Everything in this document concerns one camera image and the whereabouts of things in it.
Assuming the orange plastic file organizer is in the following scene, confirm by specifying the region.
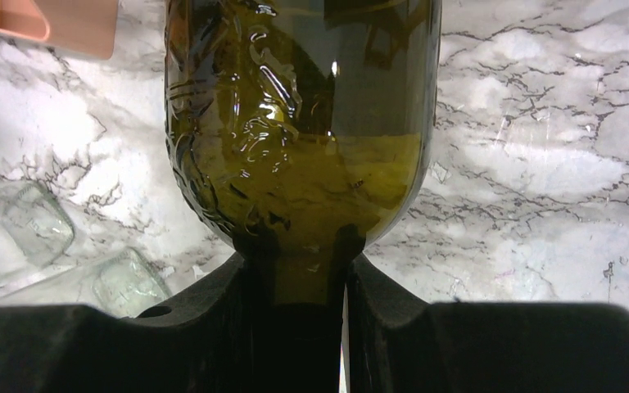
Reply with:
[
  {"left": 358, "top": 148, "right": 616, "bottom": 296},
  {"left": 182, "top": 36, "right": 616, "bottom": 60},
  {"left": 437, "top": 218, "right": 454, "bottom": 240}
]
[{"left": 0, "top": 0, "right": 119, "bottom": 60}]

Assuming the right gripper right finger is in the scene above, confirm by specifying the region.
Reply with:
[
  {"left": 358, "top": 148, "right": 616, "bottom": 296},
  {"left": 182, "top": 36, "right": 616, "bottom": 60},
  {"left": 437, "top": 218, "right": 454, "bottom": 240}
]
[{"left": 347, "top": 257, "right": 629, "bottom": 392}]

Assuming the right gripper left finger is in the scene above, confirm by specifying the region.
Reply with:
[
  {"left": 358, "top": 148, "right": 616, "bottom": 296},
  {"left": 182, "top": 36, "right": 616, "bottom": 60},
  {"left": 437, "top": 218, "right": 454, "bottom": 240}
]
[{"left": 0, "top": 255, "right": 342, "bottom": 392}]

